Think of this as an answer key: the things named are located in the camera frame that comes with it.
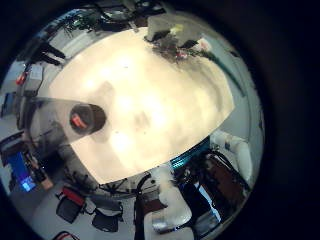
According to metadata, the red can inside vase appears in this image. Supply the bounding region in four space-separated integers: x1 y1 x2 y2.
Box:
70 113 88 130

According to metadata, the green potted plant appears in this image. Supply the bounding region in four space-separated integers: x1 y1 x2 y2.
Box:
61 12 101 33

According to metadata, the black tripod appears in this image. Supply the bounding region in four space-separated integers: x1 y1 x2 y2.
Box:
33 42 68 67

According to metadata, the teal panel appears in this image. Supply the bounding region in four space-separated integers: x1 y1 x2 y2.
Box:
169 138 212 169

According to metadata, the white box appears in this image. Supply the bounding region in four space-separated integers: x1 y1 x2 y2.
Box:
24 64 45 93

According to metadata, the small red object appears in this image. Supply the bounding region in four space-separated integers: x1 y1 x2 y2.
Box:
14 71 28 86

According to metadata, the blue laptop screen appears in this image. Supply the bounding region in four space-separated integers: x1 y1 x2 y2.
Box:
5 150 37 194

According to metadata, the red and black case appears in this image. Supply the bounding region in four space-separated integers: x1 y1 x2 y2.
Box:
55 186 88 225

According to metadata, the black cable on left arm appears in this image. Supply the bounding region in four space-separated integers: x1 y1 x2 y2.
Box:
133 172 153 240

